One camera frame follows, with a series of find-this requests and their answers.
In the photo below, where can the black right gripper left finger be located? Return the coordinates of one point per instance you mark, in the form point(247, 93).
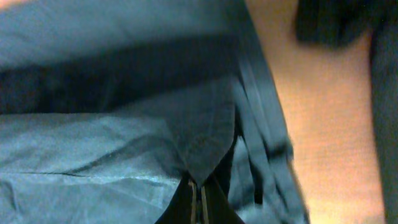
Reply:
point(182, 207)

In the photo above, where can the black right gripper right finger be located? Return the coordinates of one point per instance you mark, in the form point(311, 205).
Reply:
point(215, 206)

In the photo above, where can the dark blue shorts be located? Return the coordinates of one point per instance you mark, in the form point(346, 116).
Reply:
point(107, 105)

